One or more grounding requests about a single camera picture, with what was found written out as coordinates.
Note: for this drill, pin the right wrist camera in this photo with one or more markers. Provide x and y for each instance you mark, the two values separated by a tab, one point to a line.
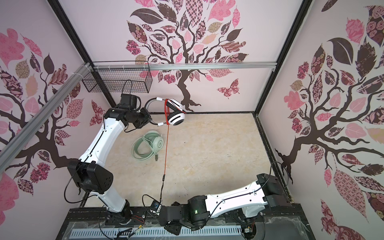
155	207

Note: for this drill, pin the aluminium rail left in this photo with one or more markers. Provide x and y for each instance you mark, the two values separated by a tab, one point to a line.
12	149

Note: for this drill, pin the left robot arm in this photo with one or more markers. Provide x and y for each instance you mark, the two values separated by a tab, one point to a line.
89	173

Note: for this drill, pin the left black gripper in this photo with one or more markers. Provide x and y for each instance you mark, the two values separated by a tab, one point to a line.
146	118

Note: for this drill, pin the aluminium rail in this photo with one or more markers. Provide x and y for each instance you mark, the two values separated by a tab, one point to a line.
12	149
198	66

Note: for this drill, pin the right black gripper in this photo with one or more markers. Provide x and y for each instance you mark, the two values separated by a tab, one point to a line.
174	230

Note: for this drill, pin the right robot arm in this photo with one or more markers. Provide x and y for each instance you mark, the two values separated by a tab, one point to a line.
264	193

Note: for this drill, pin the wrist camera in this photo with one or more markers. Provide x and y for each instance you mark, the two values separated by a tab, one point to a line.
130	102
155	207

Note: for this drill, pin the aluminium rail back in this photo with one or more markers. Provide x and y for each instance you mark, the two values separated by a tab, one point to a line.
198	66

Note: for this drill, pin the white slotted cable duct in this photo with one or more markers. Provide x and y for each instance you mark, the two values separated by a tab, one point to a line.
153	232

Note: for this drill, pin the mint green white headphones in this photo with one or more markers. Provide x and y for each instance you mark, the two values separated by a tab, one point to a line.
153	140

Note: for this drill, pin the black wire basket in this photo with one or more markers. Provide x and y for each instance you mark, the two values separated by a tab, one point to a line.
119	77

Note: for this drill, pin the black white headphones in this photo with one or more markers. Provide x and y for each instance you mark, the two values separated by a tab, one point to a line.
173	110

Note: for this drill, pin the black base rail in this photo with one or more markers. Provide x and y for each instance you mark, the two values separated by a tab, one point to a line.
280	223

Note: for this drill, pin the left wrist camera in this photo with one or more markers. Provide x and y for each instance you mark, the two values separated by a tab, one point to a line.
130	102

